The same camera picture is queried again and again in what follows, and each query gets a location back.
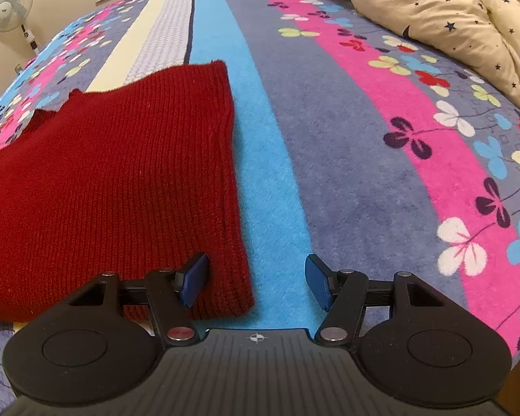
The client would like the dark red knit sweater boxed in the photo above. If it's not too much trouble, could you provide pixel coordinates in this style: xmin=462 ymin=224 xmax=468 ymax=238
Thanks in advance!
xmin=0 ymin=60 xmax=254 ymax=322

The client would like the colourful floral striped bed sheet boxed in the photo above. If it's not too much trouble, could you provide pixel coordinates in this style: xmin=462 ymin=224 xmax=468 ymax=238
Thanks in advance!
xmin=0 ymin=0 xmax=520 ymax=415

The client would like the cream star-print duvet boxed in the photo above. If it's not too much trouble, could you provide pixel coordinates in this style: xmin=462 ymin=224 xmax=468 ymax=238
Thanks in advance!
xmin=351 ymin=0 xmax=520 ymax=108

